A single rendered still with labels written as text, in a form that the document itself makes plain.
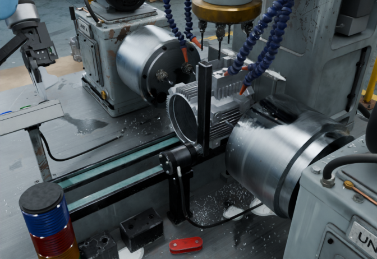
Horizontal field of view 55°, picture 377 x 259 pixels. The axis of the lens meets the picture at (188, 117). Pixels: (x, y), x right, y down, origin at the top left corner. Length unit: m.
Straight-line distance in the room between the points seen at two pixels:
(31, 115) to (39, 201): 0.52
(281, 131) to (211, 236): 0.37
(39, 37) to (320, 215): 0.84
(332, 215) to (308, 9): 0.57
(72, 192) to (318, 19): 0.79
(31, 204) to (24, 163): 0.78
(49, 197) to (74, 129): 0.90
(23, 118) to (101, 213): 0.33
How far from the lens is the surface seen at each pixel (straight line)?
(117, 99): 1.43
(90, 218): 0.97
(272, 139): 0.78
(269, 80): 1.01
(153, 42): 1.18
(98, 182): 1.05
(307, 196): 0.71
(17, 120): 1.05
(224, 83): 1.00
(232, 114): 1.02
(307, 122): 0.80
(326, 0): 1.00
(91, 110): 1.53
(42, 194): 0.56
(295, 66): 1.10
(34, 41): 1.11
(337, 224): 0.69
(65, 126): 1.46
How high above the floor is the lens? 1.59
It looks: 33 degrees down
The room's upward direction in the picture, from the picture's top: straight up
